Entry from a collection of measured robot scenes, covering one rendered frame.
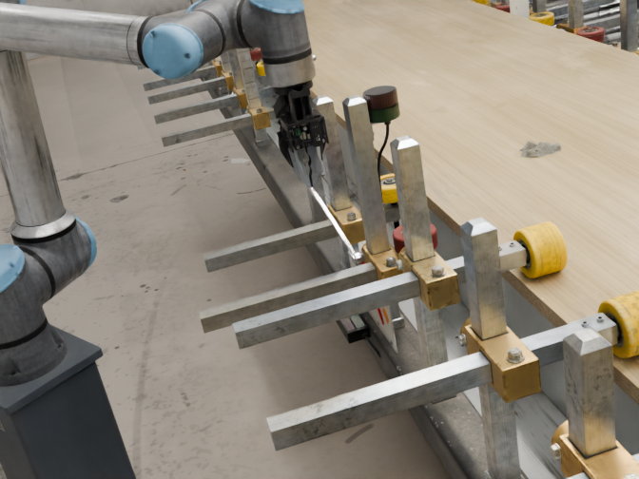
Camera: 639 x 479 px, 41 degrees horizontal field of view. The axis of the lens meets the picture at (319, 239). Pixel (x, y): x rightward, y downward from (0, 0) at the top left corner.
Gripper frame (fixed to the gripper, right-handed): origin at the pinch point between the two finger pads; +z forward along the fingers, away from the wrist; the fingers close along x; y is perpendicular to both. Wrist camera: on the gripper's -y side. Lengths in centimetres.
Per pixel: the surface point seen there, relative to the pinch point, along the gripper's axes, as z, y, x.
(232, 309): 12.9, 18.3, -21.5
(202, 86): 16, -156, -4
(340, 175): 4.9, -10.1, 8.5
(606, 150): 9, 5, 61
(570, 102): 9, -27, 71
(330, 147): -1.5, -10.1, 7.3
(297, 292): 13.0, 18.6, -9.6
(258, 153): 28, -105, 4
